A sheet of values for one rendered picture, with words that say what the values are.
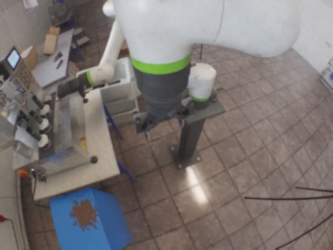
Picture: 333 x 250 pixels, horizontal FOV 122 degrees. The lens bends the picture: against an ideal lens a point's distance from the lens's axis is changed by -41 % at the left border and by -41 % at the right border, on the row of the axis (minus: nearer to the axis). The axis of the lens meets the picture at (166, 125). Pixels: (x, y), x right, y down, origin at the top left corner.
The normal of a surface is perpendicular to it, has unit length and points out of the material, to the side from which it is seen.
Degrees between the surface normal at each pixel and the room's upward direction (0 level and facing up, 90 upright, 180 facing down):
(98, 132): 0
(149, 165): 0
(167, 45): 97
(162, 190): 0
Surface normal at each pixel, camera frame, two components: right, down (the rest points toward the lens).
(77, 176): -0.02, -0.51
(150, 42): -0.14, 0.92
